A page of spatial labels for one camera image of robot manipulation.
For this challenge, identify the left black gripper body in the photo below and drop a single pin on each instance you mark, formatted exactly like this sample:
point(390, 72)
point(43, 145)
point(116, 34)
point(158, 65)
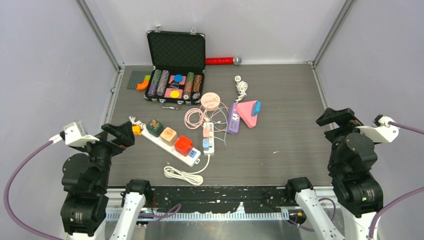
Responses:
point(103, 150)

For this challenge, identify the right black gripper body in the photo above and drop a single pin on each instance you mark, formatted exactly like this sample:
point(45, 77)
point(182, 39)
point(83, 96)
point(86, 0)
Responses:
point(335, 135)

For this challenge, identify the dark green cube socket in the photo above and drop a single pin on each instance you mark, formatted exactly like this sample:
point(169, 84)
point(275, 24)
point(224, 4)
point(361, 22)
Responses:
point(155, 128)

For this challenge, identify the tan cube socket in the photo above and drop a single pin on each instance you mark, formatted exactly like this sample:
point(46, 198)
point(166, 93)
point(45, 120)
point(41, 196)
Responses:
point(169, 136)

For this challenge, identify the red cube socket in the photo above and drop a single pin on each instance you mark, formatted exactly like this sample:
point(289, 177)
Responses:
point(183, 145)

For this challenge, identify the pink small charger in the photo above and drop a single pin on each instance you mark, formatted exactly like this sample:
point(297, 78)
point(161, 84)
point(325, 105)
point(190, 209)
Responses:
point(207, 132)

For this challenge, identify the light blue charger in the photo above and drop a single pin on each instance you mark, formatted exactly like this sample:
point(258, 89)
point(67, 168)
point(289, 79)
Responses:
point(206, 144)

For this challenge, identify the blue plug adapter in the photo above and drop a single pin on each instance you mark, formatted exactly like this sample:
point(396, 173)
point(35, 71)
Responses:
point(256, 107)

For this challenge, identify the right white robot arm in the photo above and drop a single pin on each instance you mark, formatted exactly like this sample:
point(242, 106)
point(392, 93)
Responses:
point(360, 196)

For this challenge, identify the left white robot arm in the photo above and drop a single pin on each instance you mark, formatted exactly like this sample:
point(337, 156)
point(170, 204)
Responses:
point(86, 177)

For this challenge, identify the yellow plug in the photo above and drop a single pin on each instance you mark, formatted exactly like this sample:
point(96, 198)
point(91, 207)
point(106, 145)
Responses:
point(137, 130)

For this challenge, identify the orange toy block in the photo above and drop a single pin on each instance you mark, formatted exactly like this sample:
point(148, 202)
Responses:
point(144, 84)

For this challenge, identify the grey building baseplate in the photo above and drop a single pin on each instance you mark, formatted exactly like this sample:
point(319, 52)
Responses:
point(136, 77)

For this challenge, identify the long white colourful power strip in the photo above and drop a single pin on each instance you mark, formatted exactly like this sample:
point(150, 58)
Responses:
point(193, 157)

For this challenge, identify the small white power strip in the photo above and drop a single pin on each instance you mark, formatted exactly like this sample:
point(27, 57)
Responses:
point(212, 138)

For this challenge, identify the round pink socket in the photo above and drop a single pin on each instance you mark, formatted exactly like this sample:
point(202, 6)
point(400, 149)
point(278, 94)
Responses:
point(210, 101)

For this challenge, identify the black poker chip case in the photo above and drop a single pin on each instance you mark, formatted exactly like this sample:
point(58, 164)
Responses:
point(179, 65)

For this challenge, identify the pink power strip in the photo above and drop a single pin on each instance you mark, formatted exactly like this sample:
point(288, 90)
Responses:
point(244, 110)

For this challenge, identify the purple power strip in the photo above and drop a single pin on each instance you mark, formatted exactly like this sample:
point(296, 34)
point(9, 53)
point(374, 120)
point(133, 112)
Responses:
point(233, 120)

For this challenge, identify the red glitter microphone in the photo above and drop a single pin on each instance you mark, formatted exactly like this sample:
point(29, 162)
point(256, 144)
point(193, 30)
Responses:
point(236, 60)

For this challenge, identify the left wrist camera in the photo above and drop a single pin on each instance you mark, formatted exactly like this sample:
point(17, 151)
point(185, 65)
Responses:
point(74, 135)

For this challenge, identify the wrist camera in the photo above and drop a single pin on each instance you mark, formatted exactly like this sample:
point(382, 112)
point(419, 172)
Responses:
point(74, 135)
point(383, 132)

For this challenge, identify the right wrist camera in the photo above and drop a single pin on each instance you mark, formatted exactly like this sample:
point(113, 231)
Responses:
point(383, 132)

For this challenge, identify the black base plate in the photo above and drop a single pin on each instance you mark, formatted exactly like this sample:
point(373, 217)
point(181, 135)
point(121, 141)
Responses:
point(220, 199)

